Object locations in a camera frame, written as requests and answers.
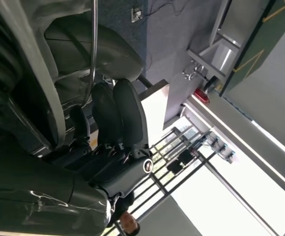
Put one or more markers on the red plastic object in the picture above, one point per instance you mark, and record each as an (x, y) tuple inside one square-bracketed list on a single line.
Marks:
[(201, 96)]

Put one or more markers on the silver floor socket box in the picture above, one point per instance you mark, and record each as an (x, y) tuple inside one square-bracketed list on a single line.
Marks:
[(136, 13)]

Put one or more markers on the green top workbench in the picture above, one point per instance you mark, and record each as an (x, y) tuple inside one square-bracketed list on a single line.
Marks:
[(260, 42)]

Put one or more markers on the white desk panel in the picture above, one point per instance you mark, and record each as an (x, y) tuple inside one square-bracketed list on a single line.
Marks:
[(156, 107)]

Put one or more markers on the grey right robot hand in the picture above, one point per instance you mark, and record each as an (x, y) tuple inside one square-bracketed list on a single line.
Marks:
[(34, 202)]

